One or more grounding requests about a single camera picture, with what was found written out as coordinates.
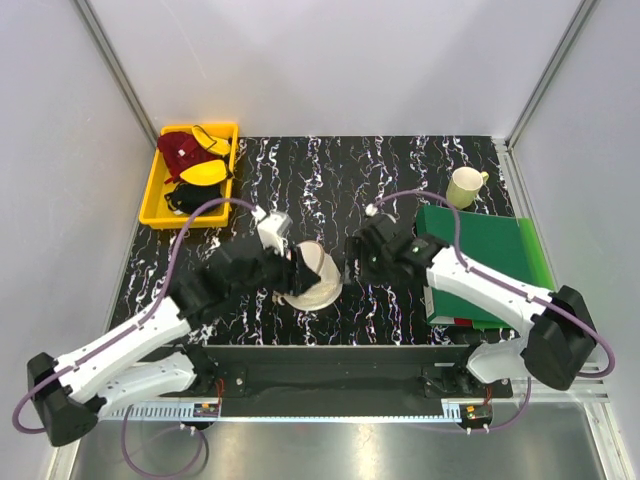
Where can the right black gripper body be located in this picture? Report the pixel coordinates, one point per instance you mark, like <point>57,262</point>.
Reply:
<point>374,267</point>

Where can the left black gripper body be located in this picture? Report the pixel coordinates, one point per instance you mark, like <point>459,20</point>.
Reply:
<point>275,271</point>

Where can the white mesh laundry bag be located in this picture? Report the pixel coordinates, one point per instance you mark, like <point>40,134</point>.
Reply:
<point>326,291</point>

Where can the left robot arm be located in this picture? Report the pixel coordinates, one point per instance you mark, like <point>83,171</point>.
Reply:
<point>71,393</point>

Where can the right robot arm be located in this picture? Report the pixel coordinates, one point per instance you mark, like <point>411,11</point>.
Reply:
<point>556,334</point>

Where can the black bra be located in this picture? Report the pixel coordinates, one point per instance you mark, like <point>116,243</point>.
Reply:
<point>185,198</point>

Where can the bright yellow bra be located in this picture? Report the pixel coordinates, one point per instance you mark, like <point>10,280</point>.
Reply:
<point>212,171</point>

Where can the dark red bra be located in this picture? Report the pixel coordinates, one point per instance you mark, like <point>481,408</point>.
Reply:
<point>180,151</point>

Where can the pale green mug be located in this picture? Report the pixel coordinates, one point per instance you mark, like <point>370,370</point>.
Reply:
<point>464,185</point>

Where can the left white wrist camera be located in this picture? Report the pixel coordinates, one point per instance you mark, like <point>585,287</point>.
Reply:
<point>272,228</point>

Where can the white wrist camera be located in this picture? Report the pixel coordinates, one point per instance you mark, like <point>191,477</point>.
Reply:
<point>372,211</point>
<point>272,228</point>

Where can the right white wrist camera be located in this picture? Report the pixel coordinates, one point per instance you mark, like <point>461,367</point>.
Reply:
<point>372,211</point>

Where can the green ring binder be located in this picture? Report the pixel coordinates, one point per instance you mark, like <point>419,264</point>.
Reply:
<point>506,244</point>

